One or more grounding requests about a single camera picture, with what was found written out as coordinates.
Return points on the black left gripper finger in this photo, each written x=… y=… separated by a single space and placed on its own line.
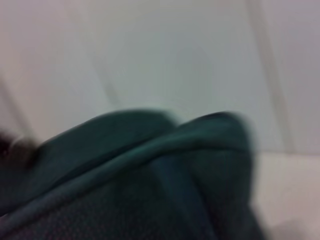
x=12 y=152

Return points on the dark teal fabric bag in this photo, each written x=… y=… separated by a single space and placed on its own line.
x=125 y=187

